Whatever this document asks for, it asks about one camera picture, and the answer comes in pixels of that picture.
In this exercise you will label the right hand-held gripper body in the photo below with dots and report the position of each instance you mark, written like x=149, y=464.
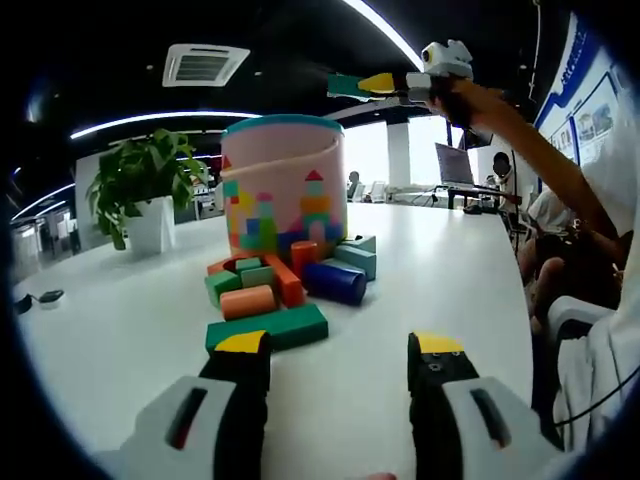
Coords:
x=450, y=60

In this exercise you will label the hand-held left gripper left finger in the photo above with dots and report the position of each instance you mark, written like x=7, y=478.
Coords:
x=200, y=430

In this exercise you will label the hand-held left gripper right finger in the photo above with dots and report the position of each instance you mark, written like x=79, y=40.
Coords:
x=440, y=430

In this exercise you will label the pile of colourful toy blocks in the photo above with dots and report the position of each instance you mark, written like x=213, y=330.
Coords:
x=247, y=302

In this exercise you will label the pink toy storage bucket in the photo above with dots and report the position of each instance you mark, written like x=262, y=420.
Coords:
x=285, y=165

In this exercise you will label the orange long toy block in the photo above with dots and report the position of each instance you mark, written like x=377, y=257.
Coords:
x=290, y=287

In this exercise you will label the blue cylinder toy block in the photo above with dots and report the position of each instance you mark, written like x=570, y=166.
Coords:
x=332, y=285

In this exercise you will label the person's right hand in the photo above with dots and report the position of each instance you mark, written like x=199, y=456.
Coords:
x=457, y=102

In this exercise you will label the person's left hand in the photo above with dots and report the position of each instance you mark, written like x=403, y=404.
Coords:
x=377, y=476

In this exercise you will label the long ceiling light strip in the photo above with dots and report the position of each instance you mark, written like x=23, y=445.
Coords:
x=385, y=25
x=150, y=118

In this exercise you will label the open laptop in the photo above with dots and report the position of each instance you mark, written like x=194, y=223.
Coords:
x=454, y=164

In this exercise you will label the white table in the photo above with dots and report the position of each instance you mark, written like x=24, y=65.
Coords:
x=125, y=325

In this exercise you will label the white office chair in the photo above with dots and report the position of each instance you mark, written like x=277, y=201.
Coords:
x=570, y=310

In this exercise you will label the ceiling air conditioner unit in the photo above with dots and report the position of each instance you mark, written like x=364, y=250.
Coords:
x=202, y=67

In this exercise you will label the black computer mouse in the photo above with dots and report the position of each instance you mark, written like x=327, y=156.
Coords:
x=51, y=296

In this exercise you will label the potted green plant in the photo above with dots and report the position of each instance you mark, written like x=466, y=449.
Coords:
x=145, y=170

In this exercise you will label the blue white wall poster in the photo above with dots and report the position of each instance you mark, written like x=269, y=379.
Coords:
x=595, y=120

